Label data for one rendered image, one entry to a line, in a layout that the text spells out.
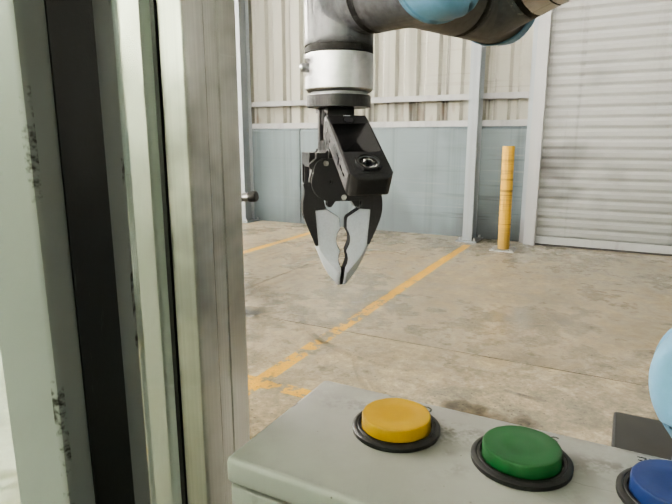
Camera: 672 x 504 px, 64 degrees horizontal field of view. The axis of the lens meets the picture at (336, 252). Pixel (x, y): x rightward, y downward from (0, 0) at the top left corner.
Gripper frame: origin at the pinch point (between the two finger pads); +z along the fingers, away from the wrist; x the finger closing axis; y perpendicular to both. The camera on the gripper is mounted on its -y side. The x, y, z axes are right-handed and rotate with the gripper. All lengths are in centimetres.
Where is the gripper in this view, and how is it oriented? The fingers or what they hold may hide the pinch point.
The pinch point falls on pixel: (342, 275)
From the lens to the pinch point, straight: 62.3
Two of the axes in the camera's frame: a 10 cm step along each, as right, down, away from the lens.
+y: -2.0, -2.0, 9.6
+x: -9.8, 0.4, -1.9
